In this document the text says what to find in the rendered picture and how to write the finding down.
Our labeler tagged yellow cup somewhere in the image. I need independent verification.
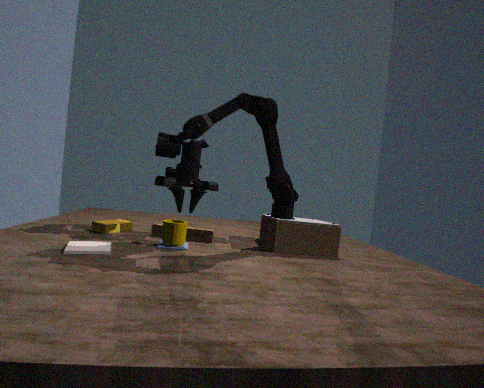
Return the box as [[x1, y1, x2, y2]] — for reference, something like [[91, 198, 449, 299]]
[[162, 220, 188, 247]]

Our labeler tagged orange flat bar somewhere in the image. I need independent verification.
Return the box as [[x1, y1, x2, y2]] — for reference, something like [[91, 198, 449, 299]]
[[151, 223, 214, 243]]

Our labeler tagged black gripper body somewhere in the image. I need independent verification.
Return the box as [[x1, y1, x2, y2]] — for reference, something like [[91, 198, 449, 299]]
[[154, 159, 219, 191]]

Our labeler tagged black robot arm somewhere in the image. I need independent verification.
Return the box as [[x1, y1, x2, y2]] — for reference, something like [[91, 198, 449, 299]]
[[155, 93, 299, 220]]

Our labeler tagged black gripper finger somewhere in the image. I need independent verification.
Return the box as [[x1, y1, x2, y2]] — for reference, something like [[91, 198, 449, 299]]
[[168, 188, 185, 213], [189, 190, 207, 213]]

